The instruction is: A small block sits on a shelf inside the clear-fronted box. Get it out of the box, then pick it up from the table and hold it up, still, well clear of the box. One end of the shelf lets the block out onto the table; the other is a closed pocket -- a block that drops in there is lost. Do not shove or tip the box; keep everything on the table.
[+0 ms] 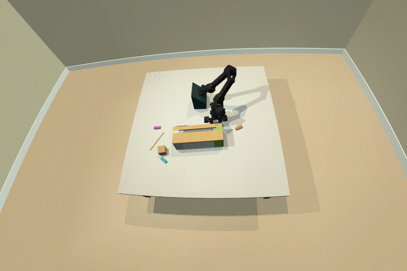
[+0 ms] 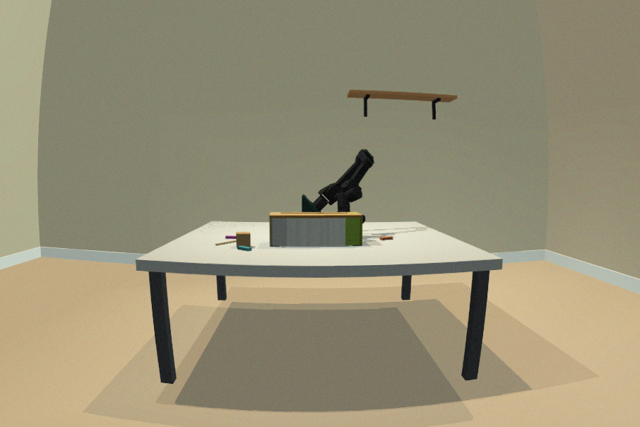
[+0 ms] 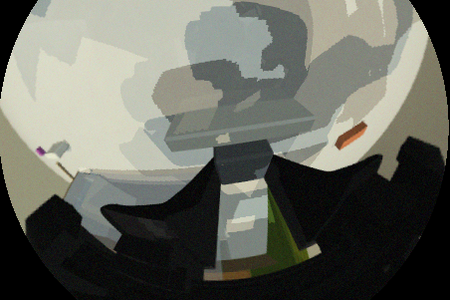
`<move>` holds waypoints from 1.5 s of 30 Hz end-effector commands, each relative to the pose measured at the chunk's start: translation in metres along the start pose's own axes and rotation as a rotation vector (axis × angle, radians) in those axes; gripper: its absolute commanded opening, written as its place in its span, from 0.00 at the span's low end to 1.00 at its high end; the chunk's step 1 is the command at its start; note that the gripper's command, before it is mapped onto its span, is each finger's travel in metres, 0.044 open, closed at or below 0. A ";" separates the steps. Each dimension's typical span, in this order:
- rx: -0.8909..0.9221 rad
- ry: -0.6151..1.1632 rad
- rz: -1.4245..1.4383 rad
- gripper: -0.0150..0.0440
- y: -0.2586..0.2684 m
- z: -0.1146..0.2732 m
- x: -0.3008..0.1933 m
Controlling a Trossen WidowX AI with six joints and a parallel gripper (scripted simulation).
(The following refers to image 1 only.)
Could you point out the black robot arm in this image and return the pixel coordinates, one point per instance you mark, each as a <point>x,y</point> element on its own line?
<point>217,104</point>

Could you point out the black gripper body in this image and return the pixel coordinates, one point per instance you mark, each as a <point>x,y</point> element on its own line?
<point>215,117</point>

